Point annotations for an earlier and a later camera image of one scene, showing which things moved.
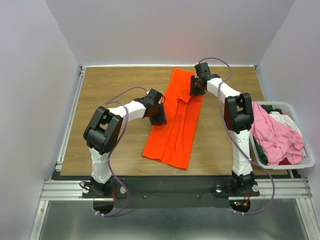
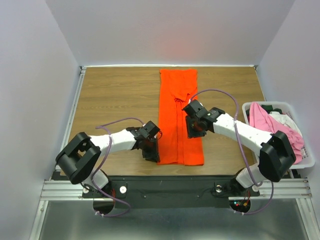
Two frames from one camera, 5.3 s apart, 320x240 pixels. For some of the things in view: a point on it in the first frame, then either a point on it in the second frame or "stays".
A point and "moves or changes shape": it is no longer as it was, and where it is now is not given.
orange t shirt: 173,143 moves or changes shape
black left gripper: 161,118 -> 154,155
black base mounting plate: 169,192 stays
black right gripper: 192,89 -> 191,133
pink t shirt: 278,141 stays
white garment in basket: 285,119 stays
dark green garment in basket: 269,108 stays
